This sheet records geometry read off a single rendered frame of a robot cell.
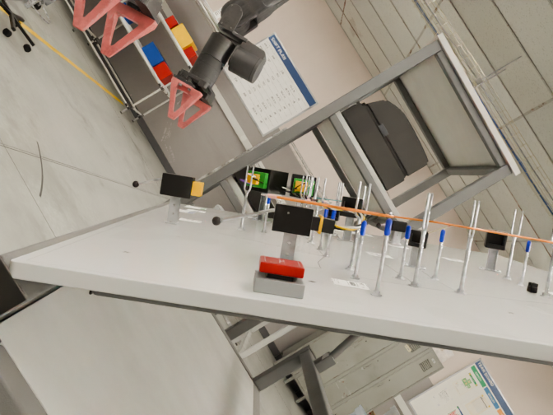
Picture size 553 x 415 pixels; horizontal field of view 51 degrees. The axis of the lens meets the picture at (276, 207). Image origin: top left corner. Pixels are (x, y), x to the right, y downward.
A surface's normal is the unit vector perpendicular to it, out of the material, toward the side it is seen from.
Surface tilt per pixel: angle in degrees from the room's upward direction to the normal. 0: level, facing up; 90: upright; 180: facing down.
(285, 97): 90
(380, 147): 90
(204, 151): 90
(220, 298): 90
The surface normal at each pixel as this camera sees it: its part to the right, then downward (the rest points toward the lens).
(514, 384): -0.04, -0.06
